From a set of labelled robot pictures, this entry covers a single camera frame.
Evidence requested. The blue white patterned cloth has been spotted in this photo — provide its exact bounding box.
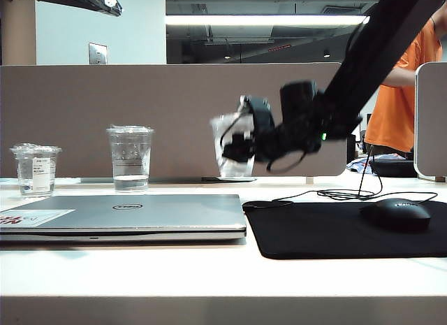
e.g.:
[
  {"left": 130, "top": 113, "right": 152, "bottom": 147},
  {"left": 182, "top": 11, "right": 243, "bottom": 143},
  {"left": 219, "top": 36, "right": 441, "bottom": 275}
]
[{"left": 346, "top": 156, "right": 372, "bottom": 174}]

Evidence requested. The tall clear plastic cup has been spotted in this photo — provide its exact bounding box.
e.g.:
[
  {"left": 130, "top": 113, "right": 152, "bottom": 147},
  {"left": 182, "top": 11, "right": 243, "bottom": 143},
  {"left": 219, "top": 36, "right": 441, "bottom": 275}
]
[{"left": 105, "top": 124, "right": 155, "bottom": 194}]

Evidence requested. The person in orange shirt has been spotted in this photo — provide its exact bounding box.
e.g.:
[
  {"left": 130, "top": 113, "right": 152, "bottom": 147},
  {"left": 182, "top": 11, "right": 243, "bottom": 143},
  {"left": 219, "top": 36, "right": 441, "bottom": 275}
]
[{"left": 364, "top": 3, "right": 444, "bottom": 155}]

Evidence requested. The black mouse pad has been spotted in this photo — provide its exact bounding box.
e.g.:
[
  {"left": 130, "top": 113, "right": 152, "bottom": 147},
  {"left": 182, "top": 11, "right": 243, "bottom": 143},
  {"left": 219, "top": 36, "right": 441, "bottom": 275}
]
[{"left": 242, "top": 200, "right": 447, "bottom": 261}]

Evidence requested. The silver Dell laptop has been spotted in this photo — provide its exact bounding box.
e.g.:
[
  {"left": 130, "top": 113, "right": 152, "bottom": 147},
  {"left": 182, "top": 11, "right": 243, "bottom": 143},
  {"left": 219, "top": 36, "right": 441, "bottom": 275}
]
[{"left": 0, "top": 194, "right": 247, "bottom": 244}]

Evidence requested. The clear plastic cup with water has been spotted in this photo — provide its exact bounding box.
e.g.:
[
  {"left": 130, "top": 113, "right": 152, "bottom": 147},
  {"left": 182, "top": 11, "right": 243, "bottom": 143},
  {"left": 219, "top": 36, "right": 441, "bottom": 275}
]
[{"left": 210, "top": 111, "right": 256, "bottom": 179}]

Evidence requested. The metal wall plate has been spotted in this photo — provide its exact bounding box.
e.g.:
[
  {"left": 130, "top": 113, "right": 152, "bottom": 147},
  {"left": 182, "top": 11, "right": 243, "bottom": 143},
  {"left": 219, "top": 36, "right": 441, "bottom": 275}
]
[{"left": 88, "top": 42, "right": 108, "bottom": 66}]

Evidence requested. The black mouse cable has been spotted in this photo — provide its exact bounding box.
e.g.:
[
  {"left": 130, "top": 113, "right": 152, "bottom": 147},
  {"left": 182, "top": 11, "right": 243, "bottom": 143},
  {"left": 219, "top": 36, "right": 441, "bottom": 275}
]
[{"left": 270, "top": 157, "right": 438, "bottom": 204}]

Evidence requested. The narrow brown desk divider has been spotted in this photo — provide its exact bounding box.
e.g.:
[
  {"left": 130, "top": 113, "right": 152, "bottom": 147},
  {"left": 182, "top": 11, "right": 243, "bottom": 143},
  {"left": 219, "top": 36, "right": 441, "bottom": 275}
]
[{"left": 413, "top": 62, "right": 447, "bottom": 182}]

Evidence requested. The wide brown desk divider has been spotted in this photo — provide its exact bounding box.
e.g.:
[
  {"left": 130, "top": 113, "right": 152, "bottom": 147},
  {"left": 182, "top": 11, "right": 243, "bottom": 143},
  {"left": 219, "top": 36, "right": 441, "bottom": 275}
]
[{"left": 0, "top": 62, "right": 349, "bottom": 178}]

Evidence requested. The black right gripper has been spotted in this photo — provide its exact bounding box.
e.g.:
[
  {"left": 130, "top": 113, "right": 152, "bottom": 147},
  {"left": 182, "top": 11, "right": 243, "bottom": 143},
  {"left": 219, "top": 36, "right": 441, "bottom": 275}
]
[{"left": 222, "top": 95, "right": 324, "bottom": 165}]

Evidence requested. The black pouch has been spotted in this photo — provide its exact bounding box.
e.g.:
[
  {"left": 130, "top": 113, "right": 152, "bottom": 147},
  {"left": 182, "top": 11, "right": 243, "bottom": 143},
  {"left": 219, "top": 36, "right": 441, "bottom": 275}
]
[{"left": 369, "top": 157, "right": 418, "bottom": 179}]

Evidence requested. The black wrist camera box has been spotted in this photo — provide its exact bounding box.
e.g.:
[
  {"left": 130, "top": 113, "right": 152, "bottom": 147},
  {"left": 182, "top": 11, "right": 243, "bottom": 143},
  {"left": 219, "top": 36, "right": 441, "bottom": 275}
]
[{"left": 280, "top": 80, "right": 318, "bottom": 125}]

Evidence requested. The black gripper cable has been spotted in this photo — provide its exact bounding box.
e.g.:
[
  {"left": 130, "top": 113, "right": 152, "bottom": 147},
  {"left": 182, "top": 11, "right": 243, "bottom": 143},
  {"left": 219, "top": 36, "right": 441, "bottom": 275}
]
[{"left": 265, "top": 148, "right": 307, "bottom": 175}]

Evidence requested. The long ceiling light strip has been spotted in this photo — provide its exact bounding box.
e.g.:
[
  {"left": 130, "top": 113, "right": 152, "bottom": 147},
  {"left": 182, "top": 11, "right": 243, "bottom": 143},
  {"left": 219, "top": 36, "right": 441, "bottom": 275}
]
[{"left": 165, "top": 15, "right": 370, "bottom": 27}]

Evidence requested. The black computer mouse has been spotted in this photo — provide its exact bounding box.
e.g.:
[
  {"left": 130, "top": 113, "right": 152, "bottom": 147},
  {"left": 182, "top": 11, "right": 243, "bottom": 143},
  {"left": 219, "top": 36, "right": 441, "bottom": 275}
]
[{"left": 359, "top": 198, "right": 432, "bottom": 232}]

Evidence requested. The short clear cup with label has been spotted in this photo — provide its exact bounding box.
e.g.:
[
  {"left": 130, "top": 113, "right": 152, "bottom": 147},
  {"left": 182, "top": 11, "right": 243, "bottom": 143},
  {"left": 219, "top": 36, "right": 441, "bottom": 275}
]
[{"left": 9, "top": 143, "right": 63, "bottom": 198}]

